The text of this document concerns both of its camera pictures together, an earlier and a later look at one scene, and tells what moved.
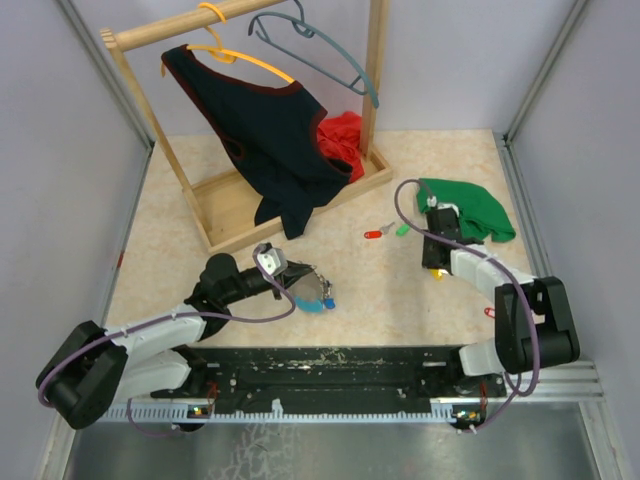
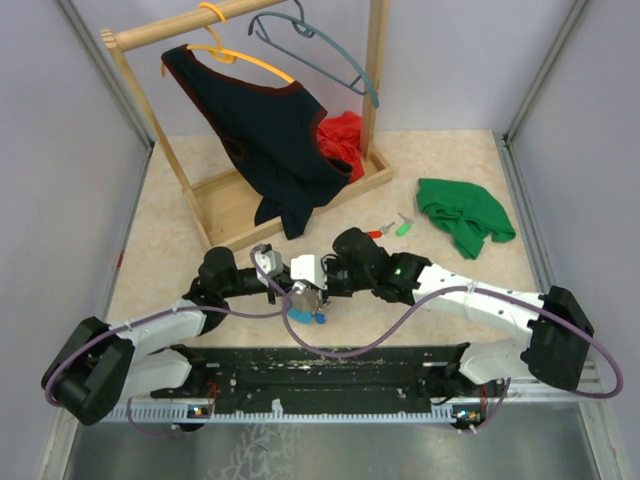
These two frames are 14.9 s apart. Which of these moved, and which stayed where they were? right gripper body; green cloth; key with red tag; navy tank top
Moved: right gripper body
Stayed: key with red tag; green cloth; navy tank top
